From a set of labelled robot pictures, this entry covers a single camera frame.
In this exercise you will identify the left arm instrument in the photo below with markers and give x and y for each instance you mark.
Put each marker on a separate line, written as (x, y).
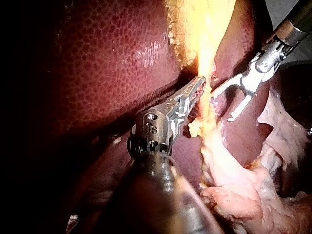
(152, 131)

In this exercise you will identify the right arm instrument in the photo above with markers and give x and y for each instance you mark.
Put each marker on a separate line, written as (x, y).
(273, 58)

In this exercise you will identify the left arm instrument jaw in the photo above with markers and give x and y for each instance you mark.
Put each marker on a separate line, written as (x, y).
(187, 89)
(186, 107)

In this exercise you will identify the right arm instrument jaw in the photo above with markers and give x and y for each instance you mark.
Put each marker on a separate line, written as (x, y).
(231, 85)
(243, 102)

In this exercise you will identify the gallbladder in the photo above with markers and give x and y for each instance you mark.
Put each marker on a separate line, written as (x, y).
(200, 36)

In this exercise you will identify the dark right arm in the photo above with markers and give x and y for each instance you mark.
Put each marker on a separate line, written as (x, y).
(301, 15)

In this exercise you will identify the dark left arm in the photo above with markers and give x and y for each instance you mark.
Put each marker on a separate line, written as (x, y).
(156, 195)

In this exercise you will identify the dark red liver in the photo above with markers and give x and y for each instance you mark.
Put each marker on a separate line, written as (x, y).
(109, 68)

